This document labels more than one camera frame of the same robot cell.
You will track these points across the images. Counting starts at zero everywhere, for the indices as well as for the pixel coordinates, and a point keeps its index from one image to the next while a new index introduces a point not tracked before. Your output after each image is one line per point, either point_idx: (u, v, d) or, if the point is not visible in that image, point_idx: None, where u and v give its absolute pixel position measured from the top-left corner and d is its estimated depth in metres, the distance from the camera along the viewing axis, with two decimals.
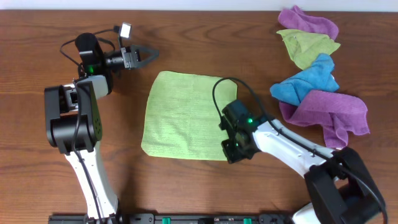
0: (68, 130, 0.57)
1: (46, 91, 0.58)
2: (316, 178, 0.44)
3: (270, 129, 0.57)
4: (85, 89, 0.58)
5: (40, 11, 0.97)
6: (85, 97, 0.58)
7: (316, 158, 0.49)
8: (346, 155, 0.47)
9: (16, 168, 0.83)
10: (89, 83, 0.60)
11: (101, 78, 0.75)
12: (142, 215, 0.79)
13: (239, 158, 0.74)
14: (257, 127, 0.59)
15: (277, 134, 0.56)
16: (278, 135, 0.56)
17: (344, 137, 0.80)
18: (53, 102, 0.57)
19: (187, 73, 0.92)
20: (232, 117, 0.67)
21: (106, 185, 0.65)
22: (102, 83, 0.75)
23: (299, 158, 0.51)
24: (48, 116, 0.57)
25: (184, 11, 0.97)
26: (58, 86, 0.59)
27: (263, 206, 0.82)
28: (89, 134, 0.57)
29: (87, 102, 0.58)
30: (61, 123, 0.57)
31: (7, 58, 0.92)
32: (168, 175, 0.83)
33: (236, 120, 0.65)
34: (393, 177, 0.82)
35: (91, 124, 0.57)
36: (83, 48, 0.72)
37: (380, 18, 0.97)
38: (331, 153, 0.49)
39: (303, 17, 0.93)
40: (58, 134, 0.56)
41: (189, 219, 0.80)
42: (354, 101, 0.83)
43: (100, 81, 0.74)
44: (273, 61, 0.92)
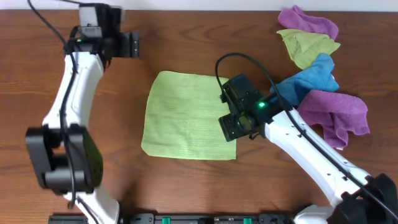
0: (61, 177, 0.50)
1: (28, 137, 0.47)
2: (349, 209, 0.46)
3: (290, 125, 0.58)
4: (76, 141, 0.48)
5: (40, 11, 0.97)
6: (73, 150, 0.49)
7: (349, 181, 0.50)
8: (380, 182, 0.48)
9: (16, 168, 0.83)
10: (82, 132, 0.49)
11: (94, 60, 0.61)
12: (142, 215, 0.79)
13: (239, 135, 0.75)
14: (272, 119, 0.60)
15: (300, 135, 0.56)
16: (300, 137, 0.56)
17: (344, 137, 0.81)
18: (41, 154, 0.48)
19: (187, 72, 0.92)
20: (234, 95, 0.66)
21: (104, 204, 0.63)
22: (97, 71, 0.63)
23: (328, 177, 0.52)
24: (38, 170, 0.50)
25: (185, 11, 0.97)
26: (42, 132, 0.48)
27: (263, 206, 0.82)
28: (86, 182, 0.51)
29: (81, 156, 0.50)
30: (54, 172, 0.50)
31: (7, 58, 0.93)
32: (168, 175, 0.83)
33: (241, 99, 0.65)
34: (394, 177, 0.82)
35: (88, 177, 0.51)
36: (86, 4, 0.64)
37: (380, 18, 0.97)
38: (365, 178, 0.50)
39: (303, 18, 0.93)
40: (52, 181, 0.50)
41: (189, 219, 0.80)
42: (354, 101, 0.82)
43: (93, 73, 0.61)
44: (273, 60, 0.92)
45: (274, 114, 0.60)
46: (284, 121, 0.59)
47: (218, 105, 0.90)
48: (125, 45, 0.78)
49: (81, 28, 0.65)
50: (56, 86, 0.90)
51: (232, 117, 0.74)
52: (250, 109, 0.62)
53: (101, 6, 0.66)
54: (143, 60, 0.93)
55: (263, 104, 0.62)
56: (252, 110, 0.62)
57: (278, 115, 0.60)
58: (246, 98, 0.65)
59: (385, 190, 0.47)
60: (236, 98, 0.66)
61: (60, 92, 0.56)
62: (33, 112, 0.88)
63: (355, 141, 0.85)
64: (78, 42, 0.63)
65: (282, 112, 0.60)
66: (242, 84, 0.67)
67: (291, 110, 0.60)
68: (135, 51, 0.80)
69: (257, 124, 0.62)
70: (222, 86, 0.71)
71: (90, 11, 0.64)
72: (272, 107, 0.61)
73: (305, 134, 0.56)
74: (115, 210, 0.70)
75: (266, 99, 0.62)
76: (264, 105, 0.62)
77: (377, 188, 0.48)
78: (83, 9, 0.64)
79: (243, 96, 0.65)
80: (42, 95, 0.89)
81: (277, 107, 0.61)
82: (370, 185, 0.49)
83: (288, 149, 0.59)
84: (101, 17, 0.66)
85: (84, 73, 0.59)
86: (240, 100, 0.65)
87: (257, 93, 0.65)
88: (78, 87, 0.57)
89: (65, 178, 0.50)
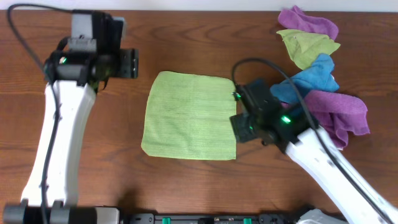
0: None
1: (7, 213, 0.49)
2: None
3: (318, 147, 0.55)
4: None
5: (40, 11, 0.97)
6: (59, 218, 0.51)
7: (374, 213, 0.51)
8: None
9: (16, 168, 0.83)
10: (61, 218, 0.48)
11: (82, 94, 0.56)
12: (142, 215, 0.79)
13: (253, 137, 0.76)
14: (298, 139, 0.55)
15: (331, 165, 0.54)
16: (333, 168, 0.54)
17: (344, 136, 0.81)
18: None
19: (187, 73, 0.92)
20: (250, 104, 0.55)
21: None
22: (87, 104, 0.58)
23: (361, 216, 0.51)
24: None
25: (184, 11, 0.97)
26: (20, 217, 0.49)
27: (263, 206, 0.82)
28: None
29: None
30: None
31: (7, 58, 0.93)
32: (168, 175, 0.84)
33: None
34: (393, 177, 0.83)
35: None
36: (83, 13, 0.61)
37: (380, 18, 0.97)
38: None
39: (303, 18, 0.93)
40: None
41: (189, 219, 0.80)
42: (354, 101, 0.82)
43: (82, 109, 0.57)
44: (273, 60, 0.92)
45: (300, 134, 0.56)
46: (314, 145, 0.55)
47: (218, 105, 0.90)
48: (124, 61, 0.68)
49: (73, 39, 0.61)
50: None
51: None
52: (273, 125, 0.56)
53: (98, 15, 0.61)
54: (143, 60, 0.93)
55: (288, 120, 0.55)
56: (273, 124, 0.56)
57: (305, 134, 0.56)
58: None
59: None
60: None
61: (43, 144, 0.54)
62: (33, 113, 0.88)
63: (355, 141, 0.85)
64: (64, 60, 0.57)
65: (311, 132, 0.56)
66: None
67: (320, 129, 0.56)
68: (134, 71, 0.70)
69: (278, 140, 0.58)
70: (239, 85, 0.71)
71: (86, 20, 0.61)
72: (295, 122, 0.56)
73: (336, 161, 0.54)
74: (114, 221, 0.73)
75: (288, 111, 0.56)
76: (290, 122, 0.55)
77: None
78: (77, 16, 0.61)
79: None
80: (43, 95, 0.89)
81: (304, 124, 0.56)
82: None
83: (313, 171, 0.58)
84: (96, 27, 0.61)
85: (69, 118, 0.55)
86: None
87: (275, 102, 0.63)
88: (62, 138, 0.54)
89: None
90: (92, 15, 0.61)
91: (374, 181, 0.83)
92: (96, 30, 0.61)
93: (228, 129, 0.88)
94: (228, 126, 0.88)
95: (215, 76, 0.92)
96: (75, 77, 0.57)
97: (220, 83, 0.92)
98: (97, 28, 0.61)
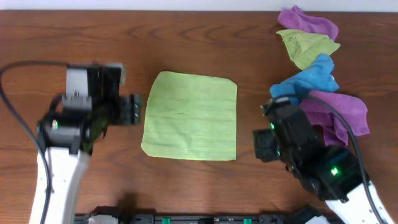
0: None
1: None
2: None
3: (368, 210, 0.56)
4: None
5: (38, 11, 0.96)
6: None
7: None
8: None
9: (17, 169, 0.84)
10: None
11: (74, 164, 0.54)
12: (142, 216, 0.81)
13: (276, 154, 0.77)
14: (347, 195, 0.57)
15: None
16: None
17: (344, 137, 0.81)
18: None
19: (187, 73, 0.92)
20: (291, 139, 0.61)
21: None
22: (80, 172, 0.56)
23: None
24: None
25: (183, 10, 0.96)
26: None
27: (262, 206, 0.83)
28: None
29: None
30: None
31: (7, 60, 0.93)
32: (168, 175, 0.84)
33: (299, 147, 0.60)
34: (392, 177, 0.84)
35: None
36: (76, 70, 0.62)
37: (382, 17, 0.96)
38: None
39: (303, 18, 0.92)
40: None
41: (189, 219, 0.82)
42: (353, 101, 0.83)
43: (76, 178, 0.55)
44: (272, 61, 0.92)
45: (350, 188, 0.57)
46: (365, 205, 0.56)
47: (219, 105, 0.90)
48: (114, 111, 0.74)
49: (68, 97, 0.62)
50: (56, 86, 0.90)
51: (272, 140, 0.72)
52: (319, 174, 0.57)
53: (91, 71, 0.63)
54: (143, 60, 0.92)
55: (337, 172, 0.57)
56: (319, 175, 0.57)
57: (356, 188, 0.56)
58: (304, 147, 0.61)
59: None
60: (293, 142, 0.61)
61: (37, 216, 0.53)
62: (34, 114, 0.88)
63: (355, 142, 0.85)
64: (56, 122, 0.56)
65: (360, 188, 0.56)
66: (300, 127, 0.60)
67: (370, 185, 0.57)
68: (135, 117, 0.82)
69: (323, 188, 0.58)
70: (278, 116, 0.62)
71: (79, 77, 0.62)
72: (346, 178, 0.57)
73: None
74: None
75: (342, 167, 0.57)
76: (338, 175, 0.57)
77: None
78: (71, 72, 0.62)
79: (301, 145, 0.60)
80: (43, 96, 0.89)
81: (351, 178, 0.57)
82: None
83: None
84: (90, 84, 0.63)
85: (64, 188, 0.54)
86: (298, 150, 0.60)
87: (318, 144, 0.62)
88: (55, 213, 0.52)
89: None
90: (87, 71, 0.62)
91: (372, 182, 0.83)
92: (91, 87, 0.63)
93: (228, 129, 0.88)
94: (228, 126, 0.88)
95: (215, 77, 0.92)
96: (69, 142, 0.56)
97: (220, 83, 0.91)
98: (92, 84, 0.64)
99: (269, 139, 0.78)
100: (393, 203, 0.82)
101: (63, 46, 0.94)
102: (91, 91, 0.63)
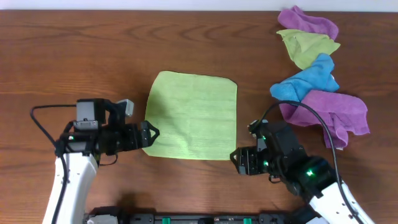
0: None
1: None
2: None
3: (340, 202, 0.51)
4: None
5: (39, 11, 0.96)
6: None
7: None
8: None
9: (17, 168, 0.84)
10: None
11: (87, 162, 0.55)
12: (142, 215, 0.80)
13: (256, 172, 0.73)
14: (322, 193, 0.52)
15: (351, 215, 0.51)
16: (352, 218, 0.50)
17: (344, 137, 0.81)
18: None
19: (187, 72, 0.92)
20: (277, 147, 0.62)
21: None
22: (90, 173, 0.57)
23: None
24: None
25: (184, 10, 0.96)
26: None
27: (263, 206, 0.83)
28: None
29: None
30: None
31: (7, 59, 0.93)
32: (168, 175, 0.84)
33: (284, 156, 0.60)
34: (392, 177, 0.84)
35: None
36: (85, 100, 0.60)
37: (382, 17, 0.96)
38: None
39: (303, 17, 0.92)
40: None
41: (189, 219, 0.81)
42: (354, 101, 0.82)
43: (87, 176, 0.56)
44: (273, 61, 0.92)
45: (323, 186, 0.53)
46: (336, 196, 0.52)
47: (219, 105, 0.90)
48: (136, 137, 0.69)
49: (77, 122, 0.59)
50: (56, 86, 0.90)
51: (259, 154, 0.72)
52: (296, 176, 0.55)
53: (100, 101, 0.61)
54: (143, 60, 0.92)
55: (311, 173, 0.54)
56: (296, 177, 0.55)
57: (328, 186, 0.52)
58: (290, 155, 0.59)
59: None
60: (279, 151, 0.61)
61: (50, 206, 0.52)
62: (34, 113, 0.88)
63: (354, 141, 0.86)
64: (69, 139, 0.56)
65: (334, 185, 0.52)
66: (288, 138, 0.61)
67: (343, 183, 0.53)
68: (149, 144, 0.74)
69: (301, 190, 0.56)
70: (267, 129, 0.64)
71: (87, 107, 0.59)
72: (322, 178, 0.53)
73: (357, 216, 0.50)
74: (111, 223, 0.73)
75: (316, 167, 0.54)
76: (313, 175, 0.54)
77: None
78: (79, 103, 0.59)
79: (286, 153, 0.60)
80: (42, 96, 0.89)
81: (326, 179, 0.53)
82: None
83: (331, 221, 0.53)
84: (100, 112, 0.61)
85: (77, 182, 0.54)
86: (283, 158, 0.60)
87: (302, 152, 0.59)
88: (69, 203, 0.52)
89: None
90: (94, 101, 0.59)
91: (371, 181, 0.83)
92: (99, 114, 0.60)
93: (228, 129, 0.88)
94: (228, 126, 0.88)
95: (215, 76, 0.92)
96: (79, 149, 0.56)
97: (220, 83, 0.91)
98: (101, 112, 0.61)
99: (246, 158, 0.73)
100: (393, 203, 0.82)
101: (64, 46, 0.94)
102: (98, 117, 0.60)
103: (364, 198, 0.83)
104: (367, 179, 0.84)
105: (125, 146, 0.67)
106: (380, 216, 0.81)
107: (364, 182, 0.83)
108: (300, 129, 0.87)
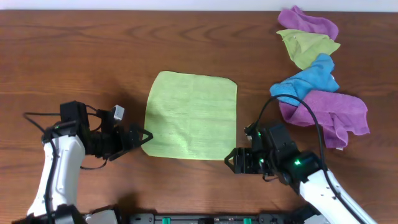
0: None
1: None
2: None
3: (324, 186, 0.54)
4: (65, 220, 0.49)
5: (39, 11, 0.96)
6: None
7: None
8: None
9: (17, 168, 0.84)
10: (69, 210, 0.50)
11: (73, 140, 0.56)
12: (142, 215, 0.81)
13: (251, 172, 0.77)
14: (308, 179, 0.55)
15: (334, 196, 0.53)
16: (335, 200, 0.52)
17: (344, 137, 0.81)
18: None
19: (187, 73, 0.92)
20: (270, 142, 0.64)
21: None
22: (79, 149, 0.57)
23: None
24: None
25: (184, 11, 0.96)
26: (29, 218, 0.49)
27: (263, 206, 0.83)
28: None
29: None
30: None
31: (7, 59, 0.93)
32: (168, 175, 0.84)
33: (277, 150, 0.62)
34: (392, 177, 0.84)
35: None
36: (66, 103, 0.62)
37: (382, 17, 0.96)
38: None
39: (303, 18, 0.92)
40: None
41: (189, 219, 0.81)
42: (354, 101, 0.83)
43: (76, 151, 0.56)
44: (273, 61, 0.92)
45: (310, 173, 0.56)
46: (320, 180, 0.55)
47: (219, 105, 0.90)
48: (124, 140, 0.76)
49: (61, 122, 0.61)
50: (56, 86, 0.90)
51: (253, 153, 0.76)
52: (286, 167, 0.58)
53: (81, 103, 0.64)
54: (143, 60, 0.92)
55: (299, 163, 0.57)
56: (286, 167, 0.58)
57: (314, 174, 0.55)
58: (282, 150, 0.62)
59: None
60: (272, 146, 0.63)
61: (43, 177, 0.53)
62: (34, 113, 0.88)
63: (354, 141, 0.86)
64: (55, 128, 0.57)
65: (319, 172, 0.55)
66: (282, 135, 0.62)
67: (328, 170, 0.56)
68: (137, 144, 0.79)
69: (291, 181, 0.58)
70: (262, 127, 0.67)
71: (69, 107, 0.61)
72: (308, 168, 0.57)
73: (339, 196, 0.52)
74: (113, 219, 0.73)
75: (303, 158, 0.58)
76: (300, 164, 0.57)
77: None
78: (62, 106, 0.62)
79: (278, 147, 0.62)
80: (42, 96, 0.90)
81: (313, 167, 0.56)
82: None
83: (321, 208, 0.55)
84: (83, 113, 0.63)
85: (66, 154, 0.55)
86: (276, 152, 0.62)
87: (294, 146, 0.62)
88: (60, 173, 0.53)
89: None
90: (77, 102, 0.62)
91: (371, 181, 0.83)
92: (83, 114, 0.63)
93: (228, 129, 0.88)
94: (228, 126, 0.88)
95: (215, 76, 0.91)
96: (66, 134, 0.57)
97: (220, 83, 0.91)
98: (83, 113, 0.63)
99: (242, 158, 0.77)
100: (393, 203, 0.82)
101: (64, 46, 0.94)
102: (84, 117, 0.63)
103: (364, 198, 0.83)
104: (367, 180, 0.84)
105: (114, 149, 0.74)
106: (380, 216, 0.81)
107: (364, 182, 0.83)
108: (300, 129, 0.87)
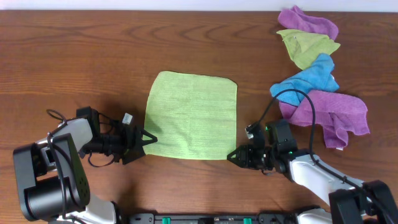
0: (50, 197, 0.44)
1: (15, 155, 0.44)
2: (340, 196, 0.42)
3: (308, 160, 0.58)
4: (62, 149, 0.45)
5: (39, 11, 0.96)
6: (63, 160, 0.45)
7: (347, 185, 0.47)
8: (378, 186, 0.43)
9: None
10: (68, 135, 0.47)
11: (83, 120, 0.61)
12: (142, 215, 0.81)
13: (252, 166, 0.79)
14: (295, 157, 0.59)
15: (313, 164, 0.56)
16: (314, 165, 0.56)
17: (344, 137, 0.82)
18: (25, 167, 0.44)
19: (187, 72, 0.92)
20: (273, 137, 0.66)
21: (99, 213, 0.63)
22: (85, 129, 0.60)
23: (329, 184, 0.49)
24: (20, 183, 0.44)
25: (183, 10, 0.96)
26: (28, 144, 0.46)
27: (263, 206, 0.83)
28: (74, 201, 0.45)
29: (64, 164, 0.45)
30: (38, 191, 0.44)
31: (7, 59, 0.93)
32: (168, 175, 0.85)
33: (278, 143, 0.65)
34: (392, 177, 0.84)
35: (75, 188, 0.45)
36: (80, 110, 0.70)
37: (382, 17, 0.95)
38: (361, 183, 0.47)
39: (303, 17, 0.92)
40: (35, 204, 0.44)
41: (189, 219, 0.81)
42: (354, 101, 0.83)
43: (84, 128, 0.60)
44: (273, 61, 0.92)
45: (297, 156, 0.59)
46: (304, 157, 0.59)
47: (219, 105, 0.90)
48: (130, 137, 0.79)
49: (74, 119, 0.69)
50: (56, 85, 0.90)
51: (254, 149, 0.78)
52: (282, 157, 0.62)
53: (95, 110, 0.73)
54: (143, 60, 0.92)
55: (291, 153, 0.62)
56: (283, 157, 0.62)
57: (301, 156, 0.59)
58: (283, 144, 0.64)
59: (382, 195, 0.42)
60: (275, 139, 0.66)
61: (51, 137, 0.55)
62: (33, 114, 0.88)
63: (354, 140, 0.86)
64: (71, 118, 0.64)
65: (306, 155, 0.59)
66: (285, 133, 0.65)
67: (314, 154, 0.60)
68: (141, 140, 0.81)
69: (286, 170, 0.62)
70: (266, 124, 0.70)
71: (85, 110, 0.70)
72: (296, 152, 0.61)
73: (319, 163, 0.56)
74: (113, 212, 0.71)
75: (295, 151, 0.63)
76: (291, 154, 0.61)
77: (374, 192, 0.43)
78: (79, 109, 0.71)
79: (280, 140, 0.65)
80: (42, 95, 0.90)
81: (303, 152, 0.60)
82: (366, 186, 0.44)
83: (306, 183, 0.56)
84: (93, 115, 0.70)
85: (74, 123, 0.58)
86: (277, 145, 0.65)
87: (295, 143, 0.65)
88: (65, 129, 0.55)
89: (57, 202, 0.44)
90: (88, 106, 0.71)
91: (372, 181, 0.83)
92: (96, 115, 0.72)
93: (228, 129, 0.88)
94: (228, 126, 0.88)
95: (215, 76, 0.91)
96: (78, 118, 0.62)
97: (220, 83, 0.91)
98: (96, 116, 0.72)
99: (244, 153, 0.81)
100: None
101: (64, 46, 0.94)
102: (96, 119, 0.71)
103: None
104: (367, 179, 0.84)
105: (121, 150, 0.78)
106: None
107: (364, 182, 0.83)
108: (300, 129, 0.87)
